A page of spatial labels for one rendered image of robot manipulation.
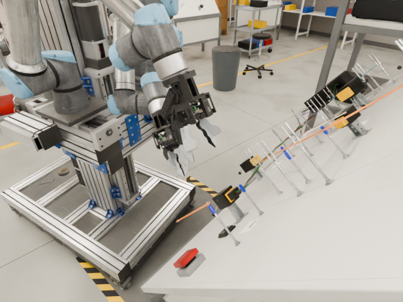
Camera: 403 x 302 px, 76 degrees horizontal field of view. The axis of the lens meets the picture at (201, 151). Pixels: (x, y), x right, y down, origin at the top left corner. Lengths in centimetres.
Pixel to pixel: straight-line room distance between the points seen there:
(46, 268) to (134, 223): 65
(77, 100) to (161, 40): 66
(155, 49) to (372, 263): 53
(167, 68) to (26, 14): 50
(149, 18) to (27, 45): 50
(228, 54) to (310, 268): 383
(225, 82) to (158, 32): 365
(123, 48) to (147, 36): 8
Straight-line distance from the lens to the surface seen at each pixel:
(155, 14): 62
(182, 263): 61
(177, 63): 60
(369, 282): 28
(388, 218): 34
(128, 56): 67
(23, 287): 216
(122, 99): 98
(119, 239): 185
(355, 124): 73
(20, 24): 98
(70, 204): 219
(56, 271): 213
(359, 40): 202
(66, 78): 116
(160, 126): 79
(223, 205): 71
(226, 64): 411
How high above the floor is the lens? 166
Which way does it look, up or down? 36 degrees down
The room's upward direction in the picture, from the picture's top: straight up
